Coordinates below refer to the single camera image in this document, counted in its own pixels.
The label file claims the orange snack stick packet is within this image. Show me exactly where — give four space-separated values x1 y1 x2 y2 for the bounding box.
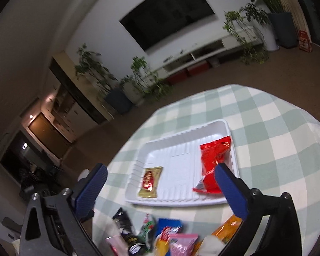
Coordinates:
212 215 242 244

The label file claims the red white lychee candy packet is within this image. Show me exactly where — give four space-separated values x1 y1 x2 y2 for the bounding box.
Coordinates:
106 235 129 256

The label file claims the black snack packet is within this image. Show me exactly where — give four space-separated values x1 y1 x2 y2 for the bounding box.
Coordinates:
113 207 147 255

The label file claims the green red snack packet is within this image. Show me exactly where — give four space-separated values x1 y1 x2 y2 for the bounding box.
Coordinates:
137 213 156 251

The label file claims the gold red candy packet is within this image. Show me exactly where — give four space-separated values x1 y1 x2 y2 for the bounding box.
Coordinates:
138 166 163 198

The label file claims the pink pororo snack packet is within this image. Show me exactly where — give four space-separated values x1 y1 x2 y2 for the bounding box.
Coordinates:
169 233 198 256

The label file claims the blue cake snack packet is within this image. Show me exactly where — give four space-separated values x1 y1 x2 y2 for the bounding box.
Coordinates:
154 218 183 256

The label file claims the white red long snack bag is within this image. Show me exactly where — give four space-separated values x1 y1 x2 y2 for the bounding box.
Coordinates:
198 235 225 256

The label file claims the white plastic bucket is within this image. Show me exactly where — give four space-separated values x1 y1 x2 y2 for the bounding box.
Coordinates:
77 169 90 182

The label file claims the green checkered tablecloth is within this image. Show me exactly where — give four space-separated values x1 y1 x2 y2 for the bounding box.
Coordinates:
93 84 320 255

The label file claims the white plastic tray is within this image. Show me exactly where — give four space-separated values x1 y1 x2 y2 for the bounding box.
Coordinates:
125 119 231 207

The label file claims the plant in white pot left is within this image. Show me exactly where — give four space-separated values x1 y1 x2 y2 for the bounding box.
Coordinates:
119 75 145 106

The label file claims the plant in white pot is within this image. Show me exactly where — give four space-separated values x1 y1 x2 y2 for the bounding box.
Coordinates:
119 75 145 106
240 3 279 51

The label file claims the red storage box left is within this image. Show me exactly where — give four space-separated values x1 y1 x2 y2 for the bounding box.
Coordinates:
166 69 188 85

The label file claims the red storage box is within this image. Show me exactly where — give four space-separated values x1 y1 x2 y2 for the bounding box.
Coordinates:
187 61 210 76
166 69 188 85

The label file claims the red storage box right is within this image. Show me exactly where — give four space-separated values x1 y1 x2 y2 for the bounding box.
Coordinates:
187 61 210 76

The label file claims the vine plant on stand left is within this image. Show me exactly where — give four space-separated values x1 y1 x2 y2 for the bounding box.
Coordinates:
131 56 172 100

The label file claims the tall plant dark pot left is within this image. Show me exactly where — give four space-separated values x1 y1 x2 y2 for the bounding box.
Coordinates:
74 43 133 114

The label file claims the tall plant dark pot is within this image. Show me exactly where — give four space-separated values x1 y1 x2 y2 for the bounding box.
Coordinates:
251 0 298 49
74 43 133 114

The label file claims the trailing vine plant right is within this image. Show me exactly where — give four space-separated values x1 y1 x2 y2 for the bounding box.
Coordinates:
223 10 269 65

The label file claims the white tv console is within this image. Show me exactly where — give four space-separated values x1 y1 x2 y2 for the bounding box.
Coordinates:
146 30 262 78

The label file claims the red paper bag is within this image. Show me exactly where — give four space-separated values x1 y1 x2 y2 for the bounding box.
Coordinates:
298 30 313 53

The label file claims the tall plant dark pot right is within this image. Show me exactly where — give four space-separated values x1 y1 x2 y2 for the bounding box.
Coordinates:
251 0 298 49

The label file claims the plant in white pot right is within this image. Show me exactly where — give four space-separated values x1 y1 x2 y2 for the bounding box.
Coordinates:
240 3 279 51

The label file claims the beige curtain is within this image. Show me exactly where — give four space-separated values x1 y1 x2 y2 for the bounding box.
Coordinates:
281 0 310 35

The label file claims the white wall cabinet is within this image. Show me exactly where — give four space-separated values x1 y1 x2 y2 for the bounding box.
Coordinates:
41 71 97 143

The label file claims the wall mounted black television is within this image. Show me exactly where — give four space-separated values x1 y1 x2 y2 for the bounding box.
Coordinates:
119 0 214 51

